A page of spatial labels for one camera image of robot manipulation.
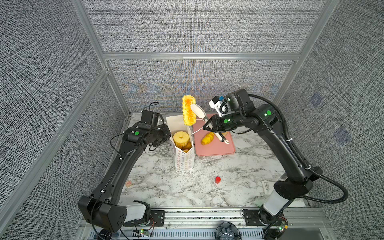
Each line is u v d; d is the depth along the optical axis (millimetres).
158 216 736
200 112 647
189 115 663
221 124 550
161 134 638
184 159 772
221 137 572
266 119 424
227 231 689
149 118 541
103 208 371
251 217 732
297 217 749
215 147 1009
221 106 566
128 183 836
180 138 815
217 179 840
